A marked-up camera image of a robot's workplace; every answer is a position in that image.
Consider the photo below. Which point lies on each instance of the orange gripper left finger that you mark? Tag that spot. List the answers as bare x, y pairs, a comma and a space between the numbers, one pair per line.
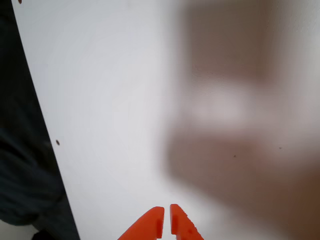
147, 227

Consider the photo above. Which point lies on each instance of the person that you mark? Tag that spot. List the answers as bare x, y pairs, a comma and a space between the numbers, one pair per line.
20, 162

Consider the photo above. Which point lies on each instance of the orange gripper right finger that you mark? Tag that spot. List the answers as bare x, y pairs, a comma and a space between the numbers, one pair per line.
181, 227

